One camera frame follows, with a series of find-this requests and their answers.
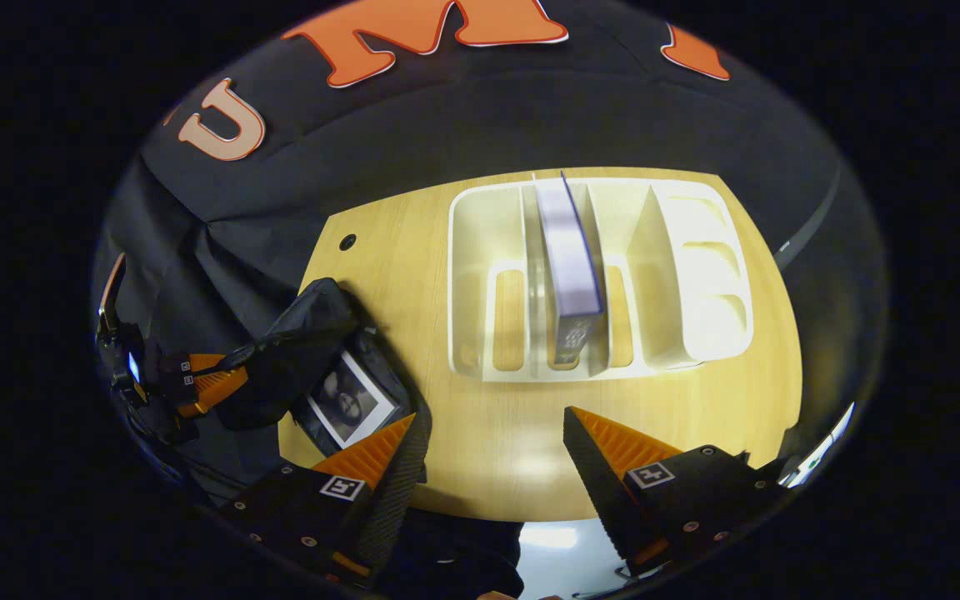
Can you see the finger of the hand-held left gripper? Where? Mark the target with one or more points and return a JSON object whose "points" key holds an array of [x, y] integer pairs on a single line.
{"points": [[201, 362], [213, 387]]}

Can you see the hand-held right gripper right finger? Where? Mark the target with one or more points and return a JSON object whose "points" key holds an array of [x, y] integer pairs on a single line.
{"points": [[597, 492]]}

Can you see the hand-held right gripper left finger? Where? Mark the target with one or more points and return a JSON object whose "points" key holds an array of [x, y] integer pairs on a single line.
{"points": [[401, 500]]}

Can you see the black schoolbag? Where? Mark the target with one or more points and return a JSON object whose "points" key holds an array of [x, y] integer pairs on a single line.
{"points": [[297, 350]]}

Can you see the grey photo cover book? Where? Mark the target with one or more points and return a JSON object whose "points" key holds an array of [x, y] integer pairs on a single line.
{"points": [[351, 404]]}

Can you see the blue cover book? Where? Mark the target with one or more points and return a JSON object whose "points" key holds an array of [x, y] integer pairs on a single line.
{"points": [[567, 258]]}

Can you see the white plastic bookshelf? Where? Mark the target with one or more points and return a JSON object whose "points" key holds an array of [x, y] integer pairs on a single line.
{"points": [[480, 250]]}

